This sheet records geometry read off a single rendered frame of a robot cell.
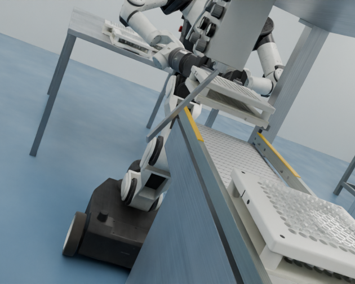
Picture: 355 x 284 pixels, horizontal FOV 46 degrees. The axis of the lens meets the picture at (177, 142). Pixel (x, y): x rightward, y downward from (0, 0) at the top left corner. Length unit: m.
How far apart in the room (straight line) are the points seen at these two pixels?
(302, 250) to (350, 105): 7.06
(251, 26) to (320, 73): 6.07
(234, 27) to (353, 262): 0.66
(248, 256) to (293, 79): 0.90
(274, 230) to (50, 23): 5.62
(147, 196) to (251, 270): 1.51
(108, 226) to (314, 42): 1.15
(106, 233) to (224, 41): 1.12
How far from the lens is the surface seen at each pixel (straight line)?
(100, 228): 1.93
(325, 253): 0.63
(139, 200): 2.08
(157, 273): 1.13
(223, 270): 0.65
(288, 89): 1.41
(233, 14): 1.09
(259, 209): 0.65
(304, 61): 1.41
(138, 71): 6.21
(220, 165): 1.01
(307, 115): 7.27
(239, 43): 1.10
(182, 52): 1.56
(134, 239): 1.96
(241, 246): 0.62
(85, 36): 2.58
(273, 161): 1.22
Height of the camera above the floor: 1.18
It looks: 16 degrees down
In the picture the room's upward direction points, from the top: 24 degrees clockwise
